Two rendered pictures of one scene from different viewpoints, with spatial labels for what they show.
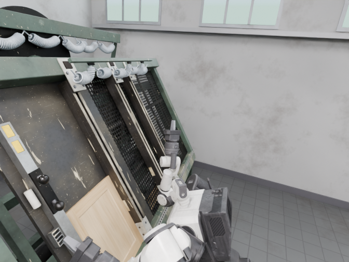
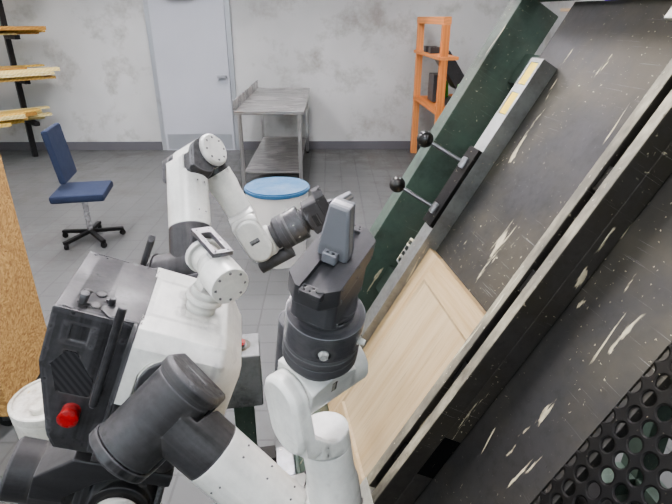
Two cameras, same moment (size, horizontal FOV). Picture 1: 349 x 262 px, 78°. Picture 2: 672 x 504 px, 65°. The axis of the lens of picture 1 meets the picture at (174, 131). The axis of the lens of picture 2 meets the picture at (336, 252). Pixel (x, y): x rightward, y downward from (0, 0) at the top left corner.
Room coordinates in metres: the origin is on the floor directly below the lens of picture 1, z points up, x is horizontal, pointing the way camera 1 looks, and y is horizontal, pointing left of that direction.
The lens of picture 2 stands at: (1.71, -0.17, 1.80)
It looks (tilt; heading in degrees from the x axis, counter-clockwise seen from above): 24 degrees down; 157
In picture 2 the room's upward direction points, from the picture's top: straight up
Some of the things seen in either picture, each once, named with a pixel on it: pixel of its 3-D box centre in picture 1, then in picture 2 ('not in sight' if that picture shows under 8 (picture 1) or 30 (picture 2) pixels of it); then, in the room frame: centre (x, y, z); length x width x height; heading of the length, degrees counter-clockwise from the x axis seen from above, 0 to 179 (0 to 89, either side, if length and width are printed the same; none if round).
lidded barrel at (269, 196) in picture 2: not in sight; (278, 222); (-2.05, 0.93, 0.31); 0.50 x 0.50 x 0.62
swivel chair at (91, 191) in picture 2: not in sight; (79, 186); (-3.09, -0.51, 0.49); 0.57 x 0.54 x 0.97; 58
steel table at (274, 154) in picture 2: not in sight; (278, 130); (-4.64, 1.74, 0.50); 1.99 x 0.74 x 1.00; 158
